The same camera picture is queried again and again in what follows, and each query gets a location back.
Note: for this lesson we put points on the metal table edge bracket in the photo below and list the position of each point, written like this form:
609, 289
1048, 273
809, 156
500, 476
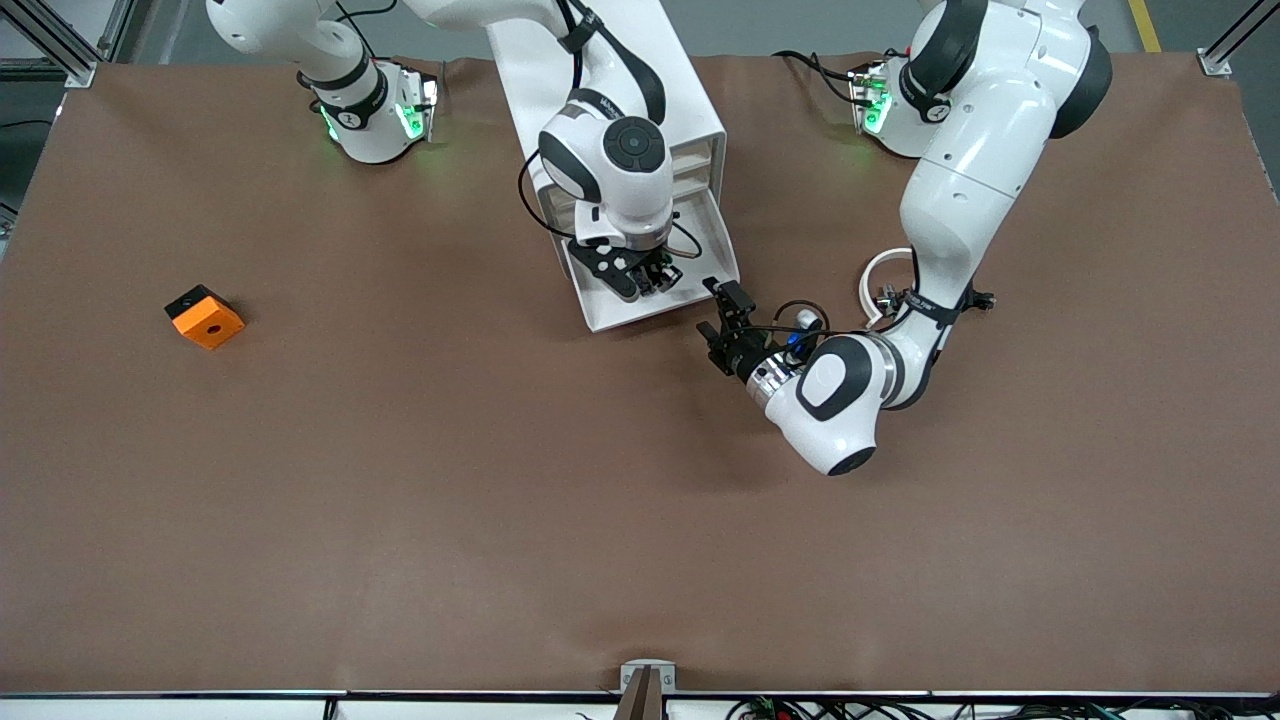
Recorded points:
647, 685

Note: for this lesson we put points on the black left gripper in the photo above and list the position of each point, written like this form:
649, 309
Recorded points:
742, 353

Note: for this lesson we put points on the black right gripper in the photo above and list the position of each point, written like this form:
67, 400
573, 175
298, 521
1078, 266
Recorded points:
655, 272

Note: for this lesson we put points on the white curved pipe clamp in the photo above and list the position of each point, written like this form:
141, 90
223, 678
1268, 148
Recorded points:
872, 275

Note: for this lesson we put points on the brown table mat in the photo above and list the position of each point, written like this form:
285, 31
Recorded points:
500, 520

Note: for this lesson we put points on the chrome valve fitting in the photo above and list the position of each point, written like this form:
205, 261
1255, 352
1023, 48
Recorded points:
885, 296

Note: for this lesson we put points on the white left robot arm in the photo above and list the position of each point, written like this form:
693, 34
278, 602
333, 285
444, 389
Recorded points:
960, 190

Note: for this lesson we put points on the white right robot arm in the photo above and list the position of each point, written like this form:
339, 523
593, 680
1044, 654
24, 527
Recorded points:
640, 195

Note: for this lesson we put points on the aluminium frame post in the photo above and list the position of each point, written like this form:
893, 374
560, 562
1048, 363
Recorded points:
1235, 40
55, 45

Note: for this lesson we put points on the orange and black button box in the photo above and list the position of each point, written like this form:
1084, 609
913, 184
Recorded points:
207, 320

